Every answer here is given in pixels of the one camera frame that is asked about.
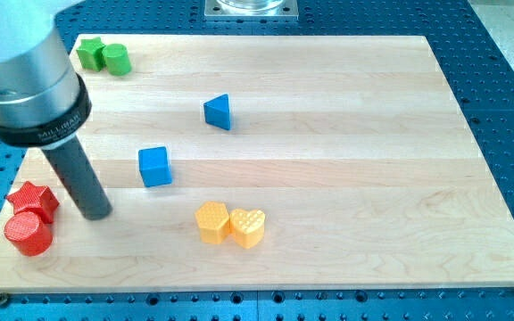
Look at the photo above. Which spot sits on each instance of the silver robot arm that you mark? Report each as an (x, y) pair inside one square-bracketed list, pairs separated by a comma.
[(43, 101)]

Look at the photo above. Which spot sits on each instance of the wooden board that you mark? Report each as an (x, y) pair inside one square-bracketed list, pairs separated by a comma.
[(353, 146)]

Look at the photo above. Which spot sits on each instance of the blue cube block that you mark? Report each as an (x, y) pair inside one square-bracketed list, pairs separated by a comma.
[(154, 166)]

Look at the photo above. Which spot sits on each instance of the blue triangular prism block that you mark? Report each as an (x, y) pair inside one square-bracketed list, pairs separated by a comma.
[(217, 112)]

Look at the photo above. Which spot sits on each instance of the yellow heart block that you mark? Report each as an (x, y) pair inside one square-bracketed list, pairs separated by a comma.
[(247, 227)]

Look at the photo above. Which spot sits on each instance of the yellow hexagon block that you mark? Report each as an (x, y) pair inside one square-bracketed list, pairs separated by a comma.
[(212, 219)]

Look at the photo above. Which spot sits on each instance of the green cylinder block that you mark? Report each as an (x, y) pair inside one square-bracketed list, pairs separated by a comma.
[(116, 59)]

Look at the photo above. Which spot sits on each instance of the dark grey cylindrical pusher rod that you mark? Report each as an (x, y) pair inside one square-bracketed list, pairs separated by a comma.
[(70, 163)]

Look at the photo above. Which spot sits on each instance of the green star block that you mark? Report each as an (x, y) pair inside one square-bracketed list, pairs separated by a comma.
[(90, 53)]

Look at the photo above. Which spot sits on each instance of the red star block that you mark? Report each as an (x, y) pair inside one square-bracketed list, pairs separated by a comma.
[(38, 199)]

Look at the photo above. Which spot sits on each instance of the red cylinder block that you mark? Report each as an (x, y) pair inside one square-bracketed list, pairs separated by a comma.
[(27, 232)]

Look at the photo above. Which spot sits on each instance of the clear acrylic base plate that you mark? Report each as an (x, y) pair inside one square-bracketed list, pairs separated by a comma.
[(251, 10)]

